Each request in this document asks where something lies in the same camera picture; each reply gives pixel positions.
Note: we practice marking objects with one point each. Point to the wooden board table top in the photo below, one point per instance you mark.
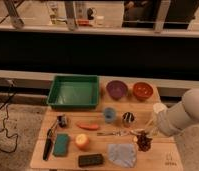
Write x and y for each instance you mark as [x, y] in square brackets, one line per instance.
[162, 156]

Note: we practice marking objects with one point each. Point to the metal fork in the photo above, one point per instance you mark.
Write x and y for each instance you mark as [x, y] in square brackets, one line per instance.
[118, 133]

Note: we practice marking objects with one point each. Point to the blue-grey cloth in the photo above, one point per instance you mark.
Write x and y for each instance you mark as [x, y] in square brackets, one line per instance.
[123, 155]

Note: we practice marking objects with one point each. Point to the black handled knife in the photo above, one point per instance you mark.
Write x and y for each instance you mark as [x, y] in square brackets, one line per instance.
[48, 142]

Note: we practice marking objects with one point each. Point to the orange bowl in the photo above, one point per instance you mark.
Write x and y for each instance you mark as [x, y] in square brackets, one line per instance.
[142, 91]

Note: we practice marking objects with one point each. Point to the orange apple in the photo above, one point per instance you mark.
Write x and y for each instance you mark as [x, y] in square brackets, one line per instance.
[82, 141]

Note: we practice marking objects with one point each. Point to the orange carrot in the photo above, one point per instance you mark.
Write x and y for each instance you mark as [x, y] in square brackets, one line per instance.
[88, 126]

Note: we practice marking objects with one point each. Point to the green sponge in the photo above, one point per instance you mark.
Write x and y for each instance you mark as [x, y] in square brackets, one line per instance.
[61, 145]

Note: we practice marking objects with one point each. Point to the purple bowl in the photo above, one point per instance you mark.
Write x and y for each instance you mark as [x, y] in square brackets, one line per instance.
[117, 89]

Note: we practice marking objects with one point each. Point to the white paper cup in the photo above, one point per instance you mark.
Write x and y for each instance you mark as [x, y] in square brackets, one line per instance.
[157, 107]

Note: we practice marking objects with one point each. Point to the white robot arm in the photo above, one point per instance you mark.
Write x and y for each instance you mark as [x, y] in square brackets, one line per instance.
[170, 121]

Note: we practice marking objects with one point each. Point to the green plastic tray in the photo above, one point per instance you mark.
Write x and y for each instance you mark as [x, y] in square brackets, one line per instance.
[78, 91]

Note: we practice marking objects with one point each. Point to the yellow banana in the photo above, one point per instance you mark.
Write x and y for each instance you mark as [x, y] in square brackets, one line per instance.
[137, 132]

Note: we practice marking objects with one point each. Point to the black rectangular block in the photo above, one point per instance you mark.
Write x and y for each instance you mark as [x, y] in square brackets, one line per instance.
[90, 160]

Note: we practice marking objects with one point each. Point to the dark red grapes bunch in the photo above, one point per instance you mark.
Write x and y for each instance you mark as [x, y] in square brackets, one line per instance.
[143, 142]

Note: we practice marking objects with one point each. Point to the blue cup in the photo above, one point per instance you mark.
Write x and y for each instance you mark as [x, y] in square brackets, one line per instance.
[109, 115]

